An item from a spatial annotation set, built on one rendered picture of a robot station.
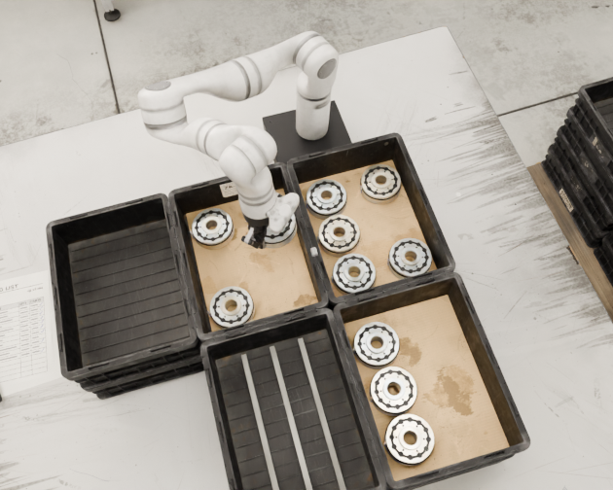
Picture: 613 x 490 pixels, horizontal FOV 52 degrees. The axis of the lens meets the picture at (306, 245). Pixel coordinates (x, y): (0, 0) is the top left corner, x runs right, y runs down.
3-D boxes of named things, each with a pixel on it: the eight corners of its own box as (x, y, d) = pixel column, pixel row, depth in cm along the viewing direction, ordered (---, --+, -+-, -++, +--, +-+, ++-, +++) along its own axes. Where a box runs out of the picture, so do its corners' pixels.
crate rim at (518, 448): (331, 309, 141) (331, 305, 138) (456, 273, 143) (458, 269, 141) (388, 492, 123) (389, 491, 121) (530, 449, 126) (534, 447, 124)
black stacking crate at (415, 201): (289, 186, 166) (285, 161, 156) (395, 157, 169) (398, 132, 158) (331, 322, 149) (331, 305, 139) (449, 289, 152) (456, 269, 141)
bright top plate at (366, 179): (354, 173, 162) (354, 171, 161) (390, 159, 163) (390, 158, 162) (371, 204, 158) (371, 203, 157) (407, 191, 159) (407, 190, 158)
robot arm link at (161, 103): (126, 87, 130) (227, 53, 143) (137, 128, 135) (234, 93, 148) (148, 95, 124) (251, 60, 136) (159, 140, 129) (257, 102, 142)
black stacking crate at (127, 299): (64, 244, 162) (46, 224, 151) (177, 215, 164) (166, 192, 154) (82, 392, 145) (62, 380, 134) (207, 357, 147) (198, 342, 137)
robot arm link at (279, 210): (279, 236, 123) (276, 221, 117) (231, 213, 126) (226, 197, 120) (302, 200, 126) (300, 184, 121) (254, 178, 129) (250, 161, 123)
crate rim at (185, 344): (49, 227, 153) (44, 222, 151) (168, 195, 155) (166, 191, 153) (65, 383, 136) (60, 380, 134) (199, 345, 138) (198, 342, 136)
